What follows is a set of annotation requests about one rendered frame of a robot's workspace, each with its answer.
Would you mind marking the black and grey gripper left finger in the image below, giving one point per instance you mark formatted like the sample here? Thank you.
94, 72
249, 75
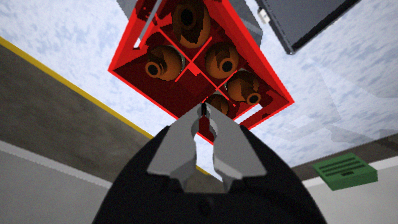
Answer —
169, 154

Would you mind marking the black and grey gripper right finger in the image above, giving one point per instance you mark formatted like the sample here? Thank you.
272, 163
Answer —
239, 154

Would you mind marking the red crate with dividers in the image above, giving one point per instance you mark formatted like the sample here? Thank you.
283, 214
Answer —
194, 86

